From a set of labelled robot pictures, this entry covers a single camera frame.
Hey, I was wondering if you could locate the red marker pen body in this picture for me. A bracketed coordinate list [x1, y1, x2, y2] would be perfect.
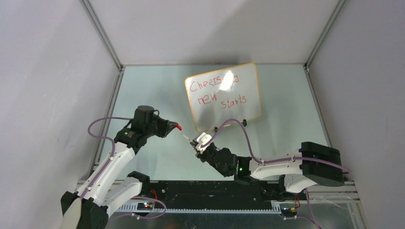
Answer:
[181, 134, 193, 142]

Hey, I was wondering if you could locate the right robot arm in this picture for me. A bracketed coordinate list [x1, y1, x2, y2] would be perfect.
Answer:
[190, 140, 345, 199]

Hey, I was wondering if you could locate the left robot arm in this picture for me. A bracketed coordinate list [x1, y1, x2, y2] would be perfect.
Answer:
[60, 105, 182, 229]

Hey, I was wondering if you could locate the yellow-framed whiteboard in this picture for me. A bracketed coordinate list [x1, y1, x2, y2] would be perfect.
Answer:
[184, 63, 263, 132]

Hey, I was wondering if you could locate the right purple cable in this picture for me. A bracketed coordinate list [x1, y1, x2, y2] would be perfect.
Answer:
[201, 118, 352, 229]

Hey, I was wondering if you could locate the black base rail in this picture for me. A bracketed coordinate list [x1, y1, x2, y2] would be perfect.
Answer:
[147, 181, 295, 210]

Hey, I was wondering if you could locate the aluminium frame front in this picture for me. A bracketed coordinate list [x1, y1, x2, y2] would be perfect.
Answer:
[73, 180, 362, 213]

